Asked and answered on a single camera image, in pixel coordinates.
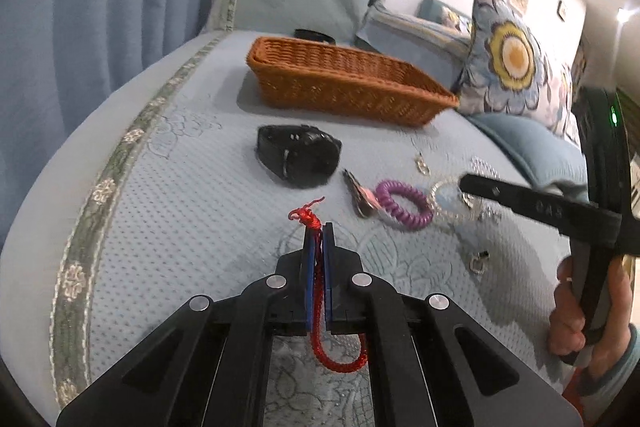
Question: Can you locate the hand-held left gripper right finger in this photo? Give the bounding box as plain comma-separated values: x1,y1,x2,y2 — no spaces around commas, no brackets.
323,222,584,427

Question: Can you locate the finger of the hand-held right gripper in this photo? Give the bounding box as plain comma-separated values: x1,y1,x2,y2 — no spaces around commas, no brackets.
458,173,534,219

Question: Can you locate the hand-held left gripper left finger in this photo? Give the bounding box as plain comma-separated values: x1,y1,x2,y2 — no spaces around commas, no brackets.
56,223,321,427

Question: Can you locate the silver chain bracelet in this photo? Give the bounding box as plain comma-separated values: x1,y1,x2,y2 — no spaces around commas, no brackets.
469,158,499,180

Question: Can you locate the clear crystal bracelet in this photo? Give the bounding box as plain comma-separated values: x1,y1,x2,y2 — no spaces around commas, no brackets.
428,176,489,224

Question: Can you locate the red braided bracelet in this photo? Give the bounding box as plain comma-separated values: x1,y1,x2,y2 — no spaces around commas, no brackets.
288,196,370,376

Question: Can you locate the dark pink hair clip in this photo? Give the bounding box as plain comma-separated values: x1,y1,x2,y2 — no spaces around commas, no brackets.
342,168,384,219

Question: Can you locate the purple spiral hair tie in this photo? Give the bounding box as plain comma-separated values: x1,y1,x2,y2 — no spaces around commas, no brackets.
374,179,434,231

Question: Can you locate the black wrist watch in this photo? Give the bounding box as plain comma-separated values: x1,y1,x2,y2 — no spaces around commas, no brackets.
256,124,344,182

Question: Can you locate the brown wicker basket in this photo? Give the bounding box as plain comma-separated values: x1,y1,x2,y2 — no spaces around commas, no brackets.
245,36,460,129

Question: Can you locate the person's right forearm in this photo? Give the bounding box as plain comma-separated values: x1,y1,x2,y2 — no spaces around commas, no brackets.
562,324,640,427

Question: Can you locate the person's right hand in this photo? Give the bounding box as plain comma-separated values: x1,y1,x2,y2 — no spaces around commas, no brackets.
548,254,638,371

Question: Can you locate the plain blue cushion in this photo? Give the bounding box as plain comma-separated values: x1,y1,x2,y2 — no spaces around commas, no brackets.
466,111,590,204

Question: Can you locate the pale floral pillow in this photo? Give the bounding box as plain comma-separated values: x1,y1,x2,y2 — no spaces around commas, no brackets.
546,61,582,140

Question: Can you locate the large floral pillow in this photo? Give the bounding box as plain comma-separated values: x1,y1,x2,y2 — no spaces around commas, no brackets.
451,0,557,118

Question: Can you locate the striped blue back cushion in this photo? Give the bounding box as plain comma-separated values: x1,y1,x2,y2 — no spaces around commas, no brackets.
354,2,474,88

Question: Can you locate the small patterned pillow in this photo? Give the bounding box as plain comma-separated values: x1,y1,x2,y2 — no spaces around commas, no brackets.
439,6,474,34

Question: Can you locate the black strap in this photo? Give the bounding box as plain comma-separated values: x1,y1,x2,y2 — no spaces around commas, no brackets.
293,28,336,46

